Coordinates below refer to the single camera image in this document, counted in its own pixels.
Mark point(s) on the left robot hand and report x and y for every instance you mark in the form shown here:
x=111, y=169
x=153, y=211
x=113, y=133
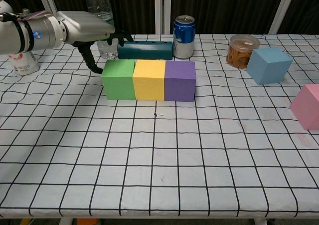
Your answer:
x=84, y=28

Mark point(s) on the green foam cube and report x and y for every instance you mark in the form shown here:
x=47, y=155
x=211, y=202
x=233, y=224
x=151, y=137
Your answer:
x=118, y=85

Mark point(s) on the yellow foam cube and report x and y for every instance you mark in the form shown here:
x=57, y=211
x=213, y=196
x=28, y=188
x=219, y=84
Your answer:
x=149, y=85

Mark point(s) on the purple foam cube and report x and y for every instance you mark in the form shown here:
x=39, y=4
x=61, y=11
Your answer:
x=180, y=86

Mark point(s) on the light blue foam cube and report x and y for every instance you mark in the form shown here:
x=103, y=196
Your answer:
x=270, y=67

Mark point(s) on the pink foam cube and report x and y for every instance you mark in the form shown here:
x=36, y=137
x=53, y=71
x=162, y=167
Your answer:
x=307, y=107

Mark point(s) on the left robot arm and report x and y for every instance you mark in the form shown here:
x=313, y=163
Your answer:
x=32, y=38

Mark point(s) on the clear water bottle green label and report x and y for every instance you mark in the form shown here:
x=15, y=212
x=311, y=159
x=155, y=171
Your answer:
x=99, y=0

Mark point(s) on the dark teal plastic case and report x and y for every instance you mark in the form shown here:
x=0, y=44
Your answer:
x=145, y=51

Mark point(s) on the blue soda can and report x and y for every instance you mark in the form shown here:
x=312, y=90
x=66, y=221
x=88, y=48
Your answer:
x=184, y=38

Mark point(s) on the white black-grid tablecloth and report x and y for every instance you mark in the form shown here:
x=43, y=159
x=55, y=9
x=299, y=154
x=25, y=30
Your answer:
x=159, y=160

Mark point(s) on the clear jar of rubber bands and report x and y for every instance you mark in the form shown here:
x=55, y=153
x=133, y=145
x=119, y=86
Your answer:
x=239, y=50

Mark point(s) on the orange object under table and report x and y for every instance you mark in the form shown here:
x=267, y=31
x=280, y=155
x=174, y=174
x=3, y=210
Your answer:
x=87, y=222

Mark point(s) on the white table leg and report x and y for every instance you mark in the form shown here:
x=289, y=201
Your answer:
x=260, y=222
x=66, y=222

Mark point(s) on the upright white frame post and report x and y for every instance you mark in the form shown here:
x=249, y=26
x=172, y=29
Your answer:
x=158, y=8
x=167, y=8

